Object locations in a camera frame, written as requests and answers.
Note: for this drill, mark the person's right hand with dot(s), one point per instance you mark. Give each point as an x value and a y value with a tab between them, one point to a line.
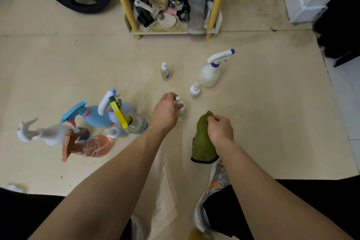
220	133

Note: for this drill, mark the person's left hand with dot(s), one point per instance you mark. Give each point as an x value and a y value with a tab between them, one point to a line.
164	114

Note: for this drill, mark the green microfibre cloth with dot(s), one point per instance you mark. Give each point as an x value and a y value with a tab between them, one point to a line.
201	141

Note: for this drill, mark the clear bottle yellow green sprayer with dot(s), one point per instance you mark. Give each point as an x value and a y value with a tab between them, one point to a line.
137	124

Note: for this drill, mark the round white bottle blue-tipped sprayer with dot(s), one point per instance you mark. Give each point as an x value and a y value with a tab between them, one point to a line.
209	75

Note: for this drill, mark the pale blue bottle white sprayer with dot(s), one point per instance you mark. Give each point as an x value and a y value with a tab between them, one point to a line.
105	103

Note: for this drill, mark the blue spray bottle pink trigger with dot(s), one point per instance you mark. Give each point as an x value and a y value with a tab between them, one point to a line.
95	117

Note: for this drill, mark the orange spray bottle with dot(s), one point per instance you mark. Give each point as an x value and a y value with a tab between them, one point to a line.
95	147

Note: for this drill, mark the white spray bottle teal label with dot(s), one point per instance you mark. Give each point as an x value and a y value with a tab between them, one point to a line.
53	134

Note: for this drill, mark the white shelf yellow poles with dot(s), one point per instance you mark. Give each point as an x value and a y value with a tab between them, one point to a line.
123	0

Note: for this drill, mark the person's left forearm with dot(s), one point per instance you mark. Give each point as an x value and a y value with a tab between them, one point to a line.
104	192

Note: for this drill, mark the person's right forearm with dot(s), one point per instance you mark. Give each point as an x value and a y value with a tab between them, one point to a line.
275	206

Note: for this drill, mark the person's right grey shoe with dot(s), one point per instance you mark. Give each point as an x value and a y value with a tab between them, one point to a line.
216	183

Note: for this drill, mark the person's grey shoe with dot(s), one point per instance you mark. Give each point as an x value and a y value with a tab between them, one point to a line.
216	183
137	228

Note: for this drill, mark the person's left grey shoe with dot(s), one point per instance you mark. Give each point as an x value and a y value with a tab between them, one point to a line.
137	228

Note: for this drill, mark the white round disc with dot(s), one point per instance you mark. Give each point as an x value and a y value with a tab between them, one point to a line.
167	21

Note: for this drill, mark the black clip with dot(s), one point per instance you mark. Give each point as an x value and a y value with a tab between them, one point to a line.
144	19

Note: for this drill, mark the white plastic strip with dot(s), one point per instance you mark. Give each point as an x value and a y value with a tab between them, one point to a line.
208	13

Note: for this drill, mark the white plastic scoop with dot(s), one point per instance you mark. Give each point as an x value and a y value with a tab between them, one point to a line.
142	5

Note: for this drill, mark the crumpled white tissue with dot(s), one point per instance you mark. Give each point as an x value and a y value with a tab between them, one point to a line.
15	188

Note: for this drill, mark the black shorts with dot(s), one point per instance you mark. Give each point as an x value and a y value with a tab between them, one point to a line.
28	217

